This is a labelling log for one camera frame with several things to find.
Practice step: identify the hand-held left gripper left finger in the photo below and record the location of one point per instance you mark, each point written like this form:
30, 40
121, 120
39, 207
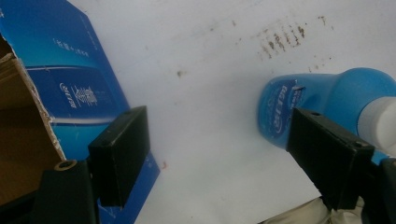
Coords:
118, 149

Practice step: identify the beige cloth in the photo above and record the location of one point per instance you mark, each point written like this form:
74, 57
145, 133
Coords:
299, 214

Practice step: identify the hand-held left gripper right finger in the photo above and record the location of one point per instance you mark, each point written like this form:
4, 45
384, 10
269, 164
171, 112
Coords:
327, 152

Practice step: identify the blue bottle with white cap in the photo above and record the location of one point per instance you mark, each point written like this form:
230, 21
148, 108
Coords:
327, 99

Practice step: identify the blue cardboard box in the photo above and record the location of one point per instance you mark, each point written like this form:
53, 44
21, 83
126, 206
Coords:
62, 77

